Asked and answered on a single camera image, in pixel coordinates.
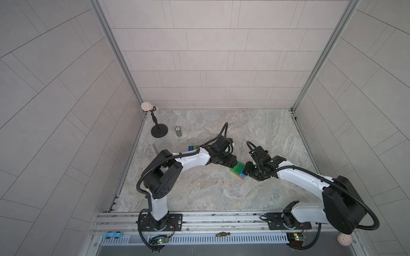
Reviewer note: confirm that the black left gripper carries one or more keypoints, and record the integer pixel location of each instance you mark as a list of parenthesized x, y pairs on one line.
[(228, 160)]

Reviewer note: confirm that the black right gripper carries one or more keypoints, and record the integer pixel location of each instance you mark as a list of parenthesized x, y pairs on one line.
[(253, 169)]

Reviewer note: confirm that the dark green lego brick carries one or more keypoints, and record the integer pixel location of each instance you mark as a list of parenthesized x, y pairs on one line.
[(236, 170), (240, 165)]

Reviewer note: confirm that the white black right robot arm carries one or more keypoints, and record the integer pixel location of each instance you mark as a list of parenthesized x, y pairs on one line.
[(340, 204)]

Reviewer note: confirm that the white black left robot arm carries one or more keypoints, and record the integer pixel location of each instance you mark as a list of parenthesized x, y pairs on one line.
[(158, 179)]

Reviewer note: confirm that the green camouflage can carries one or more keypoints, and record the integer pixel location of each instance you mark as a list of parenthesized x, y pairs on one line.
[(178, 131)]

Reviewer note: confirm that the black microphone stand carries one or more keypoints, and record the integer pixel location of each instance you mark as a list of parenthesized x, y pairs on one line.
[(159, 130)]

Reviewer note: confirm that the glitter silver microphone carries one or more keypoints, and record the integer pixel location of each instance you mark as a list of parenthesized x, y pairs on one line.
[(152, 151)]

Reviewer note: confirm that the brass fitting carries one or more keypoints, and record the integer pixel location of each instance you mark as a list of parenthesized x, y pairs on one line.
[(223, 234)]

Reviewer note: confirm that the right circuit board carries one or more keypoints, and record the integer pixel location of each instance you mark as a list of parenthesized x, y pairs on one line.
[(296, 239)]

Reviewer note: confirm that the circuit board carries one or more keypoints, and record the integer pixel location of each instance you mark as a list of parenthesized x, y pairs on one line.
[(159, 240), (296, 239)]

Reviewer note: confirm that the left circuit board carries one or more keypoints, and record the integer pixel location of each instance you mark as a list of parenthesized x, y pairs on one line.
[(159, 240)]

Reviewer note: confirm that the beige round knob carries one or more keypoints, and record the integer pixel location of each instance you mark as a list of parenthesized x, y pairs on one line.
[(344, 239)]

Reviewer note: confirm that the light blue clip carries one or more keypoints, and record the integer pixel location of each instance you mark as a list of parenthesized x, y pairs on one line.
[(111, 235)]

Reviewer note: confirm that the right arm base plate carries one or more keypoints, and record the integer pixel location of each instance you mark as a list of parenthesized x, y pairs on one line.
[(281, 221)]

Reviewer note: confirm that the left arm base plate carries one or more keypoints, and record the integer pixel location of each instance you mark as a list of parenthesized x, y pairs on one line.
[(171, 222)]

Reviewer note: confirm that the left metal corner post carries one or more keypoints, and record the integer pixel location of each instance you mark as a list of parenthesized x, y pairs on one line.
[(97, 9)]

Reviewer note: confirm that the metal corner frame post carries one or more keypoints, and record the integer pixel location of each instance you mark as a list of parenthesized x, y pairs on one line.
[(336, 34)]

